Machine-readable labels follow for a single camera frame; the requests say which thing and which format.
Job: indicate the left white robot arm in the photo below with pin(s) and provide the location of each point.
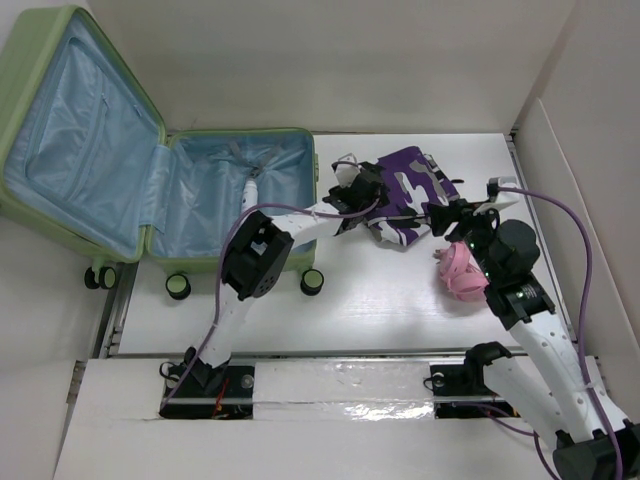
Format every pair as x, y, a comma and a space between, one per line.
255, 253

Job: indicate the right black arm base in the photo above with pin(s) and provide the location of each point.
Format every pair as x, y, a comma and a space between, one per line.
459, 391

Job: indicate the aluminium front rail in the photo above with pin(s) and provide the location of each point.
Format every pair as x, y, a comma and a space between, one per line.
111, 353

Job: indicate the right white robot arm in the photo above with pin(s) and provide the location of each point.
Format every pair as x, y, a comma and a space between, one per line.
567, 405

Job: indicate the white plastic bottle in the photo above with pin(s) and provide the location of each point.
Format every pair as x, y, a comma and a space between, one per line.
250, 195

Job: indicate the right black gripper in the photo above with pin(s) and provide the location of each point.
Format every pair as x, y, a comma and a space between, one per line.
467, 212

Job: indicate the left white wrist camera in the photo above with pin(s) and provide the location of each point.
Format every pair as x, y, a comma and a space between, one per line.
346, 168

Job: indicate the purple camouflage garment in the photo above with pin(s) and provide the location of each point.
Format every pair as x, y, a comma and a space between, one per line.
414, 181

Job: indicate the pink mesh bath pouf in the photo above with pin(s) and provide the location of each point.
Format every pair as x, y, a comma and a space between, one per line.
462, 278

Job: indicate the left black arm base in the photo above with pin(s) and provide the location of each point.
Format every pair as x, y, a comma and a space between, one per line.
224, 394

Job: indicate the green hard-shell suitcase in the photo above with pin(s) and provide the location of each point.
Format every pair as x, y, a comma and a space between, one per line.
87, 160

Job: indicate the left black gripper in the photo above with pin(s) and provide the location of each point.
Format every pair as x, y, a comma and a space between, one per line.
337, 192

